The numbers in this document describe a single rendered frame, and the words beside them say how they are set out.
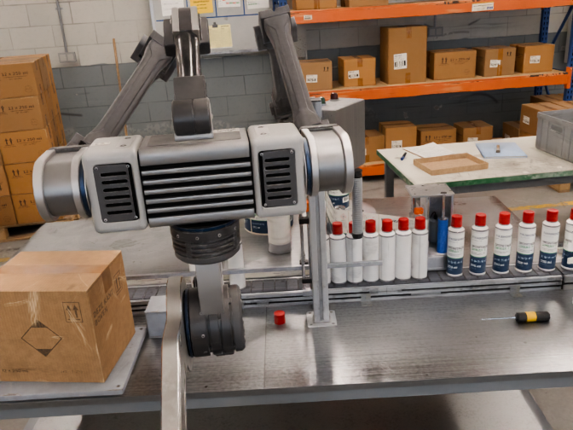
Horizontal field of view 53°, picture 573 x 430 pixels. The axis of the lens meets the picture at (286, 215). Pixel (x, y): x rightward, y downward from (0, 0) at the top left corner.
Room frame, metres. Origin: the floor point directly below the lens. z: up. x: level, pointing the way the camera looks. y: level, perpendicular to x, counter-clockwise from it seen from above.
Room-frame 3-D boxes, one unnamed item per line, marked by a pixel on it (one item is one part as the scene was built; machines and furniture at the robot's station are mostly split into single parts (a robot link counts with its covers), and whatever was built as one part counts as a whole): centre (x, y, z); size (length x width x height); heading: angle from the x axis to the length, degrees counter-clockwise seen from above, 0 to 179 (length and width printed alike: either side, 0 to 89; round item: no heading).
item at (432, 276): (1.69, -0.04, 0.86); 1.65 x 0.08 x 0.04; 90
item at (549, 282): (1.69, -0.04, 0.85); 1.65 x 0.11 x 0.05; 90
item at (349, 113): (1.60, -0.15, 1.38); 0.17 x 0.10 x 0.19; 145
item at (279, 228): (1.97, 0.03, 1.03); 0.09 x 0.09 x 0.30
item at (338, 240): (1.69, -0.16, 0.98); 0.05 x 0.05 x 0.20
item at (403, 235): (1.69, -0.37, 0.98); 0.05 x 0.05 x 0.20
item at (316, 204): (1.54, -0.09, 1.16); 0.04 x 0.04 x 0.67; 0
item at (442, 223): (1.73, -0.50, 0.98); 0.03 x 0.03 x 0.16
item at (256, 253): (2.13, -0.17, 0.86); 0.80 x 0.67 x 0.05; 90
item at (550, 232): (1.68, -0.83, 0.98); 0.05 x 0.05 x 0.20
